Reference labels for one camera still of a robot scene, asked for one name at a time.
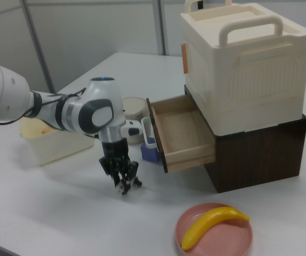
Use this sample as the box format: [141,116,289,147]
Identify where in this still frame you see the blue container with white handle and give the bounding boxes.
[140,117,160,164]

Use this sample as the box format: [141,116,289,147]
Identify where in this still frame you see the cream plastic storage box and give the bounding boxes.
[179,0,306,137]

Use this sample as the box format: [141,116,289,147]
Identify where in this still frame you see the translucent plastic bin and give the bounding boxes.
[19,116,96,167]

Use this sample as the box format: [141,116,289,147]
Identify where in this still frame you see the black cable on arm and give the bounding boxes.
[0,87,87,125]

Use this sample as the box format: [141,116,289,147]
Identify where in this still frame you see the dark wooden drawer cabinet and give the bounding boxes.
[184,84,306,194]

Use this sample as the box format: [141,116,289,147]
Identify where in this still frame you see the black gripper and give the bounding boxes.
[98,139,143,196]

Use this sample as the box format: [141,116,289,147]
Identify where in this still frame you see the grey metal partition post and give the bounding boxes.
[152,0,167,56]
[22,0,57,94]

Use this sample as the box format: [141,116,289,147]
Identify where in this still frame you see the light wooden drawer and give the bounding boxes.
[145,93,217,174]

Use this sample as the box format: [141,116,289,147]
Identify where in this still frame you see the pink round plate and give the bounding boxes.
[175,202,254,256]

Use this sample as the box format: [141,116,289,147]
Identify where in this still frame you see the beige round lidded pot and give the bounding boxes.
[121,96,154,145]

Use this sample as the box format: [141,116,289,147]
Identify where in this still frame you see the yellow toy banana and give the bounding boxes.
[181,206,250,251]

